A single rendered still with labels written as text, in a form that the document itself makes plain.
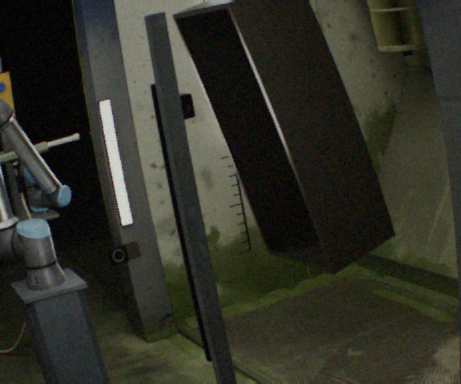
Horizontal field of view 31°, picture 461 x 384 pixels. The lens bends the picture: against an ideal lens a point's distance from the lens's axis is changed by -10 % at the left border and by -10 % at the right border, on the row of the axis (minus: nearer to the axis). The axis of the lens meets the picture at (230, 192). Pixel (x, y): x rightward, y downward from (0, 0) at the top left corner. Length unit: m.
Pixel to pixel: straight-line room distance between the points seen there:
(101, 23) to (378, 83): 1.67
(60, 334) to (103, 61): 1.46
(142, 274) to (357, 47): 1.73
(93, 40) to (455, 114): 2.78
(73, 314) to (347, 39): 2.30
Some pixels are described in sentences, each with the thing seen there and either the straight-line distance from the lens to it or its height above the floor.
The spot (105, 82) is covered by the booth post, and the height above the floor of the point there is 1.36.
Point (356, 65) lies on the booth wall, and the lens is 5.02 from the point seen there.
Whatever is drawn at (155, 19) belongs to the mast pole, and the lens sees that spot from 2.44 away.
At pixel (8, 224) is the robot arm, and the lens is 3.74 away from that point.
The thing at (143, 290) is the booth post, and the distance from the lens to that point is 4.59.
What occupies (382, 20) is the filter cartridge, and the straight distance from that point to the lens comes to 4.71.
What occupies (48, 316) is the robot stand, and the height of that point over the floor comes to 0.54.
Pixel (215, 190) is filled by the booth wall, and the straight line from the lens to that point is 4.65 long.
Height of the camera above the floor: 1.62
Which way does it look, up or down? 12 degrees down
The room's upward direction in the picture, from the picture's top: 11 degrees counter-clockwise
